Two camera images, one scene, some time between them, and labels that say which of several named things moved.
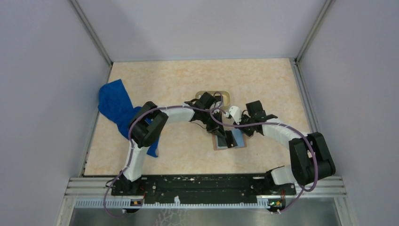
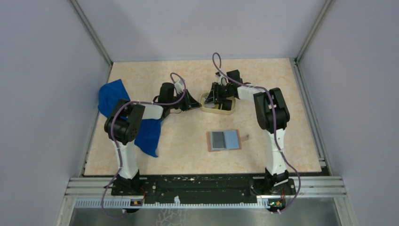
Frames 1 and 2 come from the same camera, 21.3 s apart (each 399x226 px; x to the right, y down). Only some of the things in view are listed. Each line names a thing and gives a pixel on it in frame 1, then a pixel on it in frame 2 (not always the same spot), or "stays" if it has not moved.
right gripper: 249,133 to 216,92
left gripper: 217,127 to 190,103
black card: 231,141 to 218,140
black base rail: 202,188 stays
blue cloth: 115,102 stays
